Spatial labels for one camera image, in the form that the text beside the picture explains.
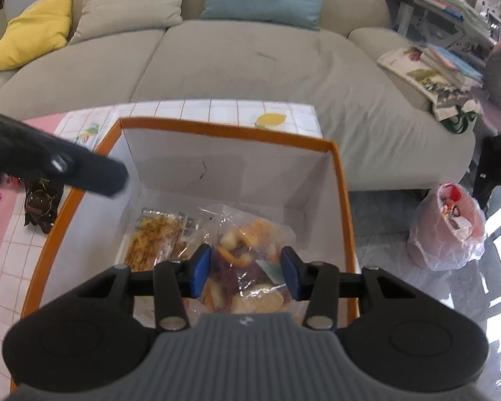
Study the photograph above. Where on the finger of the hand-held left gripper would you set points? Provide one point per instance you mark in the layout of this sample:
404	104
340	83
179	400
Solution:
83	173

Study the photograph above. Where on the beige sofa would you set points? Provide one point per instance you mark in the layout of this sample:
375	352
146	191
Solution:
250	67

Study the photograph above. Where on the pink checked printed tablecloth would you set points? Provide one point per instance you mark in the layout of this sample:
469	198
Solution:
8	267

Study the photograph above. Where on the pink plastic trash bag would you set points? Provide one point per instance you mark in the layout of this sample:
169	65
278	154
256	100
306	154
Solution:
446	234

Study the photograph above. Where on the green white printed bag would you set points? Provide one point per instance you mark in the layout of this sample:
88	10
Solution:
457	117

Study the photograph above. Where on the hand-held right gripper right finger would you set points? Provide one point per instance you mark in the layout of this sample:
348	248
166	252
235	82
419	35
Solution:
290	275

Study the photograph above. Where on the beige cushion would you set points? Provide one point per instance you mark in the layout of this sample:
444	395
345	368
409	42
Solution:
129	0

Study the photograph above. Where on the black stand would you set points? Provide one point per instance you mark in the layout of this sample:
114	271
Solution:
494	163

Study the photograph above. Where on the clear bag of mixed snacks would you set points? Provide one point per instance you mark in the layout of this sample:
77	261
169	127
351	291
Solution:
250	236

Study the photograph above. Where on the dark snack packet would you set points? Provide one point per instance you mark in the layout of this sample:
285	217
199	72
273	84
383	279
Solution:
41	209

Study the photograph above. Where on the clear packet of fried sticks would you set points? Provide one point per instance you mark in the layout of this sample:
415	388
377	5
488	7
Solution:
150	238

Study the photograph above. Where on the orange cardboard box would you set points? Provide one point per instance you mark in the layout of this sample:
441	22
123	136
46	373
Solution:
234	167

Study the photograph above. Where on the yellow cushion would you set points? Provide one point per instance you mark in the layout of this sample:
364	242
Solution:
31	37

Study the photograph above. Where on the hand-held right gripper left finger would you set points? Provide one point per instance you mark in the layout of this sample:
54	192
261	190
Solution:
201	270

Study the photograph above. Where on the pile of magazines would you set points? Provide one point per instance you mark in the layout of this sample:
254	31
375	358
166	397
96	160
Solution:
434	67

